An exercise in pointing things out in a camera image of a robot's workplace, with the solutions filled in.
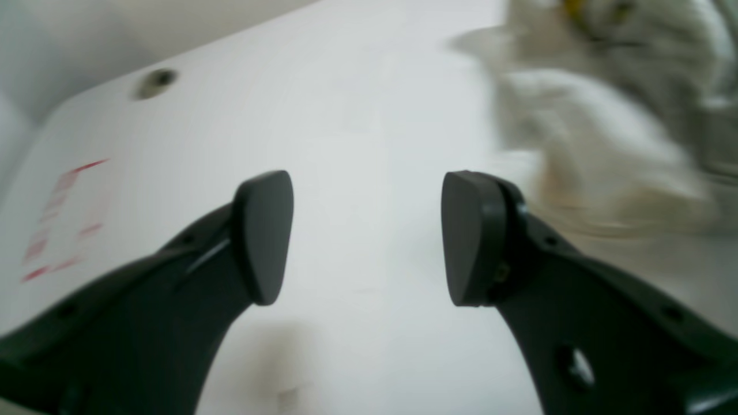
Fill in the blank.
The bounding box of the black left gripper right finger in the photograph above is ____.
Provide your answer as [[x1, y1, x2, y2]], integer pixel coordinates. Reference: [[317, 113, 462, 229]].
[[441, 171, 737, 414]]

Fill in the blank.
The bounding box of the white t-shirt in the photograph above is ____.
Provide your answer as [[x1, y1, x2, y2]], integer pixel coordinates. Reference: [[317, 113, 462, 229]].
[[451, 1, 736, 236]]

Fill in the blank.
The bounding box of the right table grommet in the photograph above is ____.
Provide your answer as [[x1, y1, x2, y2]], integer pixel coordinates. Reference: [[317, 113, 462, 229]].
[[134, 68, 179, 100]]

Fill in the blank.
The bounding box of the red tape rectangle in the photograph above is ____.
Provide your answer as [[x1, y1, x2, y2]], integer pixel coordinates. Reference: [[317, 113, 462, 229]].
[[20, 158, 114, 283]]

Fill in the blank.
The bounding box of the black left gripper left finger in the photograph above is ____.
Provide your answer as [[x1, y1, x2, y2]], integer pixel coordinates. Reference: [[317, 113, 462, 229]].
[[1, 171, 293, 414]]

